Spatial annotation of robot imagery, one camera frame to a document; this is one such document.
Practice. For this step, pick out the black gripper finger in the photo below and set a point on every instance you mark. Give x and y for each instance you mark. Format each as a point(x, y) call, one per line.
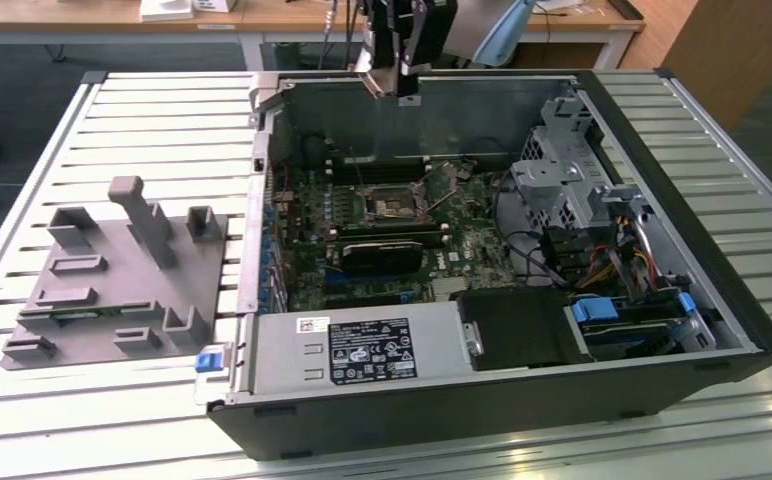
point(381, 35)
point(409, 80)

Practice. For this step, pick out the silver CPU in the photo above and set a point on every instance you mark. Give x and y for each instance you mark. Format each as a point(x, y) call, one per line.
point(379, 84)

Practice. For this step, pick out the thin metal locking lever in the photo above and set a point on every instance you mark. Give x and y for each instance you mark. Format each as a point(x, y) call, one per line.
point(444, 198)

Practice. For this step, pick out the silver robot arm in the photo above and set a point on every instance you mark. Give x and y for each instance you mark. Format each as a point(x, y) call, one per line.
point(503, 35)

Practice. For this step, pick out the CPU socket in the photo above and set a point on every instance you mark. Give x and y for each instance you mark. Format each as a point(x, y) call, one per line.
point(393, 202)

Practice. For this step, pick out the wooden desk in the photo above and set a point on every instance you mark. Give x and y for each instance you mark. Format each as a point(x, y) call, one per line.
point(593, 26)

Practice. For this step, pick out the white box dark print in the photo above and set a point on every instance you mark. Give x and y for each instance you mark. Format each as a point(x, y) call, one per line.
point(216, 5)

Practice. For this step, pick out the silver drive cage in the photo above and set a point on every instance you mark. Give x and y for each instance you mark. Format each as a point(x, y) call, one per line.
point(560, 175)

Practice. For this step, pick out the plain white box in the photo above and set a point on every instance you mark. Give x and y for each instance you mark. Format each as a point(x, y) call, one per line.
point(166, 10)

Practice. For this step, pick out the green motherboard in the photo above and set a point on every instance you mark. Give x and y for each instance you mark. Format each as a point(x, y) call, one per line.
point(473, 250)

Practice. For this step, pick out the black graphics card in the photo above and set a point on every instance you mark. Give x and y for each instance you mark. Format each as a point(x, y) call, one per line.
point(380, 257)

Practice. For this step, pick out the silver chipset heatsink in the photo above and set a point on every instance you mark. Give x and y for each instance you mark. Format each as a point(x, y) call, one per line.
point(449, 289)

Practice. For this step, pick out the wooden cabinet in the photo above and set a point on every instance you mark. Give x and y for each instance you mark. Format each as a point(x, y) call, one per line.
point(727, 60)

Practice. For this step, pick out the black plastic shroud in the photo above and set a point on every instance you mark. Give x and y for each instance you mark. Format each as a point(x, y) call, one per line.
point(527, 330)

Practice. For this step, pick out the blue disk carrier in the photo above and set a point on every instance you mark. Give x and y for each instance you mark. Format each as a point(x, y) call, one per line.
point(593, 310)

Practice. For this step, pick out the grey parts rack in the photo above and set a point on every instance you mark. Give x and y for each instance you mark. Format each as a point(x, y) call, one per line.
point(133, 280)

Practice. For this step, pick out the silver power supply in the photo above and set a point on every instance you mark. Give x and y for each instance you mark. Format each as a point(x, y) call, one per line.
point(280, 360)

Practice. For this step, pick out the black disk drive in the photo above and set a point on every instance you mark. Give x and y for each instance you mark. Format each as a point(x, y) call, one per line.
point(627, 342)

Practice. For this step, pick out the blue case latch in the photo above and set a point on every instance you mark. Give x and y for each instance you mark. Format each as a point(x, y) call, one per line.
point(208, 362)

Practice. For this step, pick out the silver disk bay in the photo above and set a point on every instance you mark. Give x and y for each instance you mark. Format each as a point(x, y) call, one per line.
point(700, 335)

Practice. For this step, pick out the green RAM stick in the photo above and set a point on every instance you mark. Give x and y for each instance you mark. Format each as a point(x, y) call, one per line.
point(82, 313)

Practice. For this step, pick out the black PC case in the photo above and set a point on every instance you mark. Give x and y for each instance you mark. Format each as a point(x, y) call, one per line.
point(493, 415)

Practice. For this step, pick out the grey case bracket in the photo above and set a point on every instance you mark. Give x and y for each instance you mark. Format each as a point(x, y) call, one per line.
point(266, 87)

